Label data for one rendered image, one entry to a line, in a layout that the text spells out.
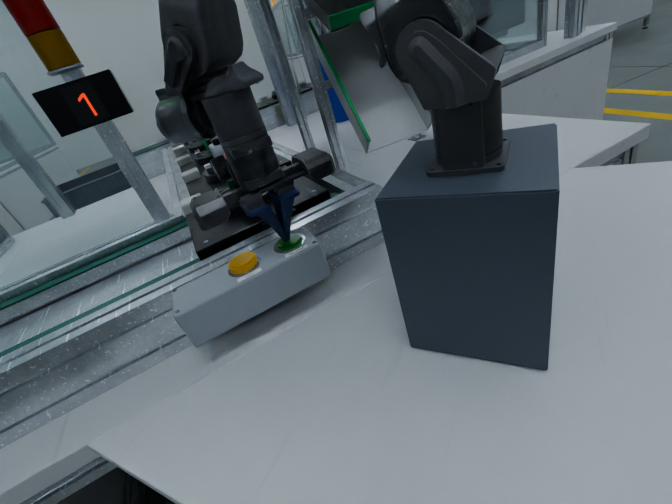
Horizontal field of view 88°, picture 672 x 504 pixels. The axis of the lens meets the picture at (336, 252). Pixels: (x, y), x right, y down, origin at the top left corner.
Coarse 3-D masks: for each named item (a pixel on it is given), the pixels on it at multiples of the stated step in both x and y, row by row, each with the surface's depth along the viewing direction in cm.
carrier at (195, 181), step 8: (280, 160) 84; (288, 160) 82; (192, 168) 94; (208, 168) 83; (184, 176) 91; (192, 176) 91; (200, 176) 92; (208, 176) 83; (216, 176) 82; (192, 184) 88; (200, 184) 86; (208, 184) 84; (216, 184) 82; (224, 184) 80; (192, 192) 82; (200, 192) 80
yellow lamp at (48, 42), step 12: (36, 36) 53; (48, 36) 53; (60, 36) 54; (36, 48) 54; (48, 48) 54; (60, 48) 54; (72, 48) 56; (48, 60) 54; (60, 60) 55; (72, 60) 56
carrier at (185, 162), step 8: (208, 144) 105; (200, 152) 106; (208, 152) 107; (176, 160) 111; (184, 160) 111; (192, 160) 114; (200, 160) 102; (208, 160) 102; (184, 168) 107; (200, 168) 101
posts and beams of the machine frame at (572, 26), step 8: (568, 0) 150; (576, 0) 148; (568, 8) 152; (576, 8) 150; (568, 16) 153; (576, 16) 151; (568, 24) 155; (576, 24) 153; (568, 32) 156; (576, 32) 156
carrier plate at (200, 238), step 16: (304, 176) 69; (304, 192) 62; (320, 192) 60; (272, 208) 60; (304, 208) 59; (192, 224) 65; (224, 224) 60; (240, 224) 58; (256, 224) 57; (208, 240) 56; (224, 240) 55; (240, 240) 56; (208, 256) 55
